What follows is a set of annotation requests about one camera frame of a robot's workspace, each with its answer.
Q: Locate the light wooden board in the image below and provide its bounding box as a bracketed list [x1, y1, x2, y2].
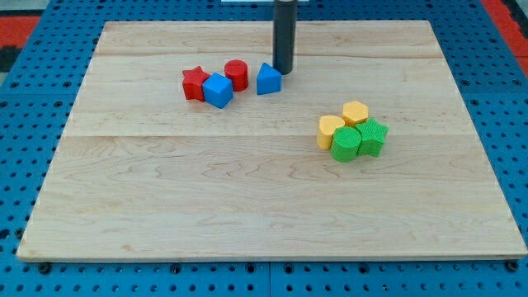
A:
[16, 21, 527, 262]

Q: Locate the yellow heart block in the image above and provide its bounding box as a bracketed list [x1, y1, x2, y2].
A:
[316, 115, 345, 149]

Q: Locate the blue triangle block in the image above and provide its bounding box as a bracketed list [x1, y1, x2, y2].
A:
[257, 63, 282, 95]

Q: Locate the blue cube block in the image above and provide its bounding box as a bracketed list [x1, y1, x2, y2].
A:
[202, 73, 233, 109]

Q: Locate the green cylinder block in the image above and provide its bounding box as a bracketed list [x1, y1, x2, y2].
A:
[330, 126, 361, 163]

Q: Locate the red cylinder block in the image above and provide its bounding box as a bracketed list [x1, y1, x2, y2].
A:
[224, 59, 249, 92]

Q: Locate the red star block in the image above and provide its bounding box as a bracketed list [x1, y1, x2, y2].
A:
[182, 66, 210, 101]

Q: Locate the yellow hexagon block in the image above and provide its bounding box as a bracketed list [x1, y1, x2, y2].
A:
[342, 101, 369, 127]

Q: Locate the green star block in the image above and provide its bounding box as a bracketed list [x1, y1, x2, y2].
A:
[355, 118, 389, 158]

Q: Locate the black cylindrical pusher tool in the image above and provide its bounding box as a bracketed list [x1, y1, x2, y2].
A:
[272, 0, 298, 75]

